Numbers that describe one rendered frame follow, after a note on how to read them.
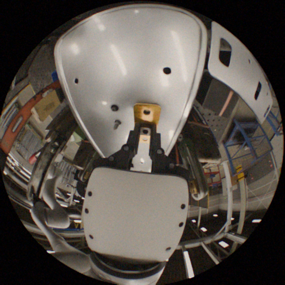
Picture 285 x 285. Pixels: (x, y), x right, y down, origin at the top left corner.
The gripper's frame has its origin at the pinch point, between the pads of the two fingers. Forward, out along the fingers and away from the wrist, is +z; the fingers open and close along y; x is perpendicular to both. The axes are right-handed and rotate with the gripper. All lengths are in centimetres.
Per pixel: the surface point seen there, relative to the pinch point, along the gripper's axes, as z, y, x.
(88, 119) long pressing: 3.2, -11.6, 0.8
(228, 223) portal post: -178, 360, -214
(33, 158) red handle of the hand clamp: -9.8, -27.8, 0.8
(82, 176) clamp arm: -6.0, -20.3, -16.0
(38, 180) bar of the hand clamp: -12.8, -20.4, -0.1
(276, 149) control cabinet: 17, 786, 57
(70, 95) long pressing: 3.2, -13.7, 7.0
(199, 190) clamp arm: -6.8, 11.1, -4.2
